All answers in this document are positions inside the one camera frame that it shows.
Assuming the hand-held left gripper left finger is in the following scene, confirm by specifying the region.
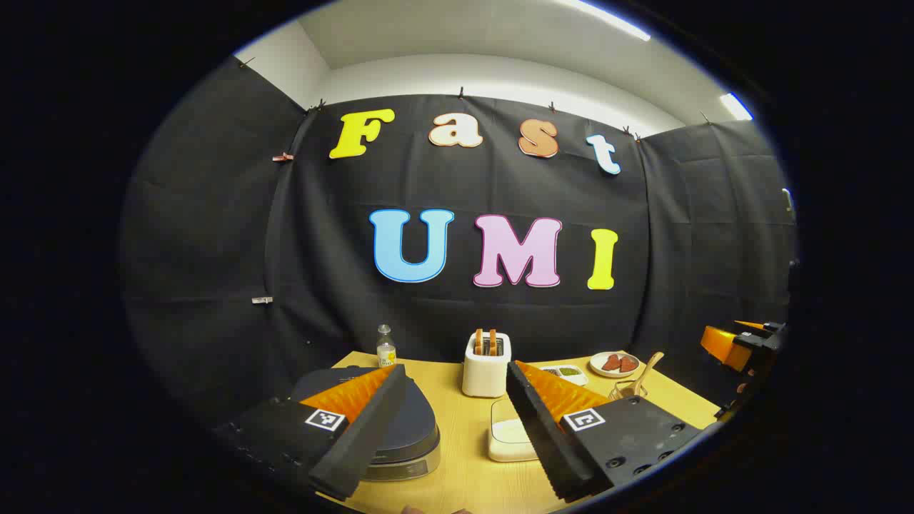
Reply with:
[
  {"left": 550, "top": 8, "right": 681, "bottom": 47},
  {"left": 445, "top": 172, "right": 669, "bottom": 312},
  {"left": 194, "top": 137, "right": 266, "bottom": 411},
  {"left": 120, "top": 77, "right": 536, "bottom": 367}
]
[{"left": 214, "top": 364, "right": 408, "bottom": 500}]

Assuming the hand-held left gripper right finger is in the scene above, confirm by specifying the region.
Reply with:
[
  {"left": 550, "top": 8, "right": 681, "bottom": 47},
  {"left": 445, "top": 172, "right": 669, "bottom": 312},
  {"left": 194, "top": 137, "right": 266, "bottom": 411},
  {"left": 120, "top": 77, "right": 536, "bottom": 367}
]
[{"left": 506, "top": 361, "right": 704, "bottom": 503}]

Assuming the clear box of rice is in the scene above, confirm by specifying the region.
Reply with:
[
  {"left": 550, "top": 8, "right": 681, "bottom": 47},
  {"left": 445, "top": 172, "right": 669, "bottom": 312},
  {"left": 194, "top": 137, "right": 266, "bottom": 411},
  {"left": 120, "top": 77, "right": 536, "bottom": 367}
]
[{"left": 488, "top": 398, "right": 540, "bottom": 463}]

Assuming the dark grey rice cooker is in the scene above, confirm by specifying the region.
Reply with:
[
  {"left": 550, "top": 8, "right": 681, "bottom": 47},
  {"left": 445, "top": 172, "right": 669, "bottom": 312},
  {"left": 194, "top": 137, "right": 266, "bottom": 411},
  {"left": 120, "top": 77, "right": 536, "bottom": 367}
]
[{"left": 289, "top": 366, "right": 441, "bottom": 481}]

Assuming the wooden spoon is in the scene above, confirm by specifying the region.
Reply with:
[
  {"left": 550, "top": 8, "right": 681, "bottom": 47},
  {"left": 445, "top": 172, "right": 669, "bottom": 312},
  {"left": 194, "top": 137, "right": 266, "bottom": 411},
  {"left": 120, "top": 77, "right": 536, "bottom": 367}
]
[{"left": 623, "top": 351, "right": 665, "bottom": 397}]

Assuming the white divided bean dish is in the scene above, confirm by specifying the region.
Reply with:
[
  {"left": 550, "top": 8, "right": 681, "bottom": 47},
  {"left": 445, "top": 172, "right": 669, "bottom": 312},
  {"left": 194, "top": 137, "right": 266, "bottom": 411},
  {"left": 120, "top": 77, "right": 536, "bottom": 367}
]
[{"left": 541, "top": 365, "right": 589, "bottom": 386}]

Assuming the white toaster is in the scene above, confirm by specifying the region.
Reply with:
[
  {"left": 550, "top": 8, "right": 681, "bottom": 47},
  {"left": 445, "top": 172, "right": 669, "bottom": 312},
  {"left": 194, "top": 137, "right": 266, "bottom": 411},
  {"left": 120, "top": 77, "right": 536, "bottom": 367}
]
[{"left": 461, "top": 330, "right": 512, "bottom": 398}]

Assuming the round white plate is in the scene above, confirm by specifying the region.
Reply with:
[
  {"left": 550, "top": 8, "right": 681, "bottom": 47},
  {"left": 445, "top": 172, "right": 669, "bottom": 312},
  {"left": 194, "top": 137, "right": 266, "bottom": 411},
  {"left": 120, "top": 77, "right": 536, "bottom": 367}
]
[{"left": 590, "top": 351, "right": 641, "bottom": 378}]

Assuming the black backdrop cloth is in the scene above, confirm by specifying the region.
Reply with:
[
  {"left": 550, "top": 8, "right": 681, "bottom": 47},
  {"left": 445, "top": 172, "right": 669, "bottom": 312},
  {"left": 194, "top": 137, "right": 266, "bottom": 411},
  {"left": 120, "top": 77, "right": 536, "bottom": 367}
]
[{"left": 121, "top": 57, "right": 797, "bottom": 429}]

